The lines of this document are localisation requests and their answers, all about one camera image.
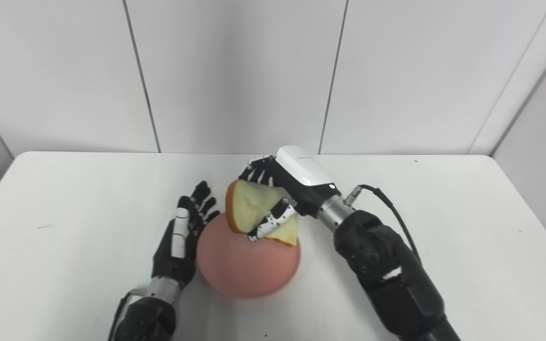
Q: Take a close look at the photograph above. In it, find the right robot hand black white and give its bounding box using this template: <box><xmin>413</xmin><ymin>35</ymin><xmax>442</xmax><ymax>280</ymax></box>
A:
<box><xmin>238</xmin><ymin>145</ymin><xmax>340</xmax><ymax>242</ymax></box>

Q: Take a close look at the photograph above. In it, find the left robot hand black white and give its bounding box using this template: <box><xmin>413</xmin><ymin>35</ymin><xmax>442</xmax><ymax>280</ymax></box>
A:
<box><xmin>151</xmin><ymin>180</ymin><xmax>220</xmax><ymax>289</ymax></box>

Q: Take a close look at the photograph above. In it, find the slice of bread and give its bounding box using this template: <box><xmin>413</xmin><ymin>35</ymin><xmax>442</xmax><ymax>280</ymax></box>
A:
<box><xmin>225</xmin><ymin>179</ymin><xmax>300</xmax><ymax>247</ymax></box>

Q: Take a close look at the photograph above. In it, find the pink round plate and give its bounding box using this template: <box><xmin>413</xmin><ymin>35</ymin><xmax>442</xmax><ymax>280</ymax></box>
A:
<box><xmin>196</xmin><ymin>212</ymin><xmax>301</xmax><ymax>300</ymax></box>

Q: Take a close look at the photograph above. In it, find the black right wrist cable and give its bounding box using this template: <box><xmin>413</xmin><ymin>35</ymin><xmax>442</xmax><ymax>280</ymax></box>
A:
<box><xmin>344</xmin><ymin>184</ymin><xmax>423</xmax><ymax>266</ymax></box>

